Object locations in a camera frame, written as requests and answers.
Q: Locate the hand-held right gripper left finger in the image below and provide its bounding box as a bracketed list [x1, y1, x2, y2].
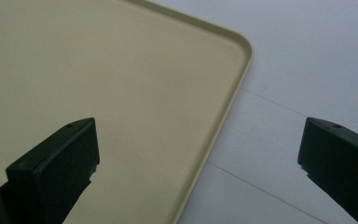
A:
[0, 117, 101, 224]

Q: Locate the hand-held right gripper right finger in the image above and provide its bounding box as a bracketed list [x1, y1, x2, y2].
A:
[296, 117, 358, 224]

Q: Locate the beige plastic tray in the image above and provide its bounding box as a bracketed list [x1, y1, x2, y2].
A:
[0, 0, 255, 224]

